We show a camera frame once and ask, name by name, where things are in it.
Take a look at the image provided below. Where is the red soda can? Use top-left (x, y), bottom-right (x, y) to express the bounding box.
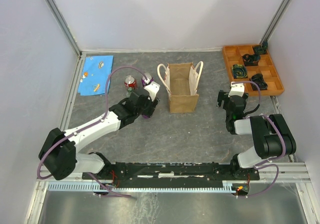
top-left (124, 75), bottom-right (138, 89)

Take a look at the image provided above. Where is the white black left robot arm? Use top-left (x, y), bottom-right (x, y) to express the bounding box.
top-left (38, 83), bottom-right (160, 180)

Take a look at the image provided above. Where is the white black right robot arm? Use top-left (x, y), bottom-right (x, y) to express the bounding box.
top-left (214, 90), bottom-right (297, 180)

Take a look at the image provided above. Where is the blue green rolled sock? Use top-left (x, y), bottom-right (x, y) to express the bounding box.
top-left (231, 64), bottom-right (248, 79)

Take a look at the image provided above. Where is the orange wooden compartment tray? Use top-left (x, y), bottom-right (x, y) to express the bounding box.
top-left (222, 45), bottom-right (285, 96)

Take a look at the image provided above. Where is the black rolled sock upper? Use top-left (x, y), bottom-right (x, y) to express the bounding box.
top-left (242, 46), bottom-right (267, 66)

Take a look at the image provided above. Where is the blue cartoon print cloth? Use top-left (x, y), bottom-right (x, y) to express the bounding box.
top-left (77, 56), bottom-right (114, 96)

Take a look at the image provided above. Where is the dark rolled sock top corner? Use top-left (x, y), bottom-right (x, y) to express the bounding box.
top-left (261, 40), bottom-right (268, 50)

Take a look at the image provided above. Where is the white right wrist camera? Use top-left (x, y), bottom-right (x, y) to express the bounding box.
top-left (228, 82), bottom-right (245, 97)

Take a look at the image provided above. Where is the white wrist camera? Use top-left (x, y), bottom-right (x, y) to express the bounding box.
top-left (144, 81), bottom-right (160, 101)
top-left (228, 82), bottom-right (245, 97)

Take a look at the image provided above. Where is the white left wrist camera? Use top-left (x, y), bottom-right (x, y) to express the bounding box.
top-left (144, 81), bottom-right (160, 101)

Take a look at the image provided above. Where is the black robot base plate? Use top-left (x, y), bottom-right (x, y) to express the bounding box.
top-left (94, 160), bottom-right (260, 189)

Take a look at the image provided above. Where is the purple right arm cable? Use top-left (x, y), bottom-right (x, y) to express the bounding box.
top-left (231, 80), bottom-right (287, 198)

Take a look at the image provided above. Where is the blue slotted cable duct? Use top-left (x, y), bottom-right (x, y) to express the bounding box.
top-left (46, 181), bottom-right (237, 192)

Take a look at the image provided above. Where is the aluminium frame rail front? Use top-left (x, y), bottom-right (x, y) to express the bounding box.
top-left (40, 162), bottom-right (311, 183)

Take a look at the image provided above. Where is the aluminium frame rail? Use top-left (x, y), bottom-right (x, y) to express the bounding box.
top-left (40, 162), bottom-right (311, 183)
top-left (45, 0), bottom-right (84, 129)

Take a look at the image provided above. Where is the aluminium frame post right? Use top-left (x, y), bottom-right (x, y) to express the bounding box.
top-left (259, 0), bottom-right (292, 44)

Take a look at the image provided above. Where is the aluminium frame rail left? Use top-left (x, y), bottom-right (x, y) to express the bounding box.
top-left (45, 0), bottom-right (84, 129)

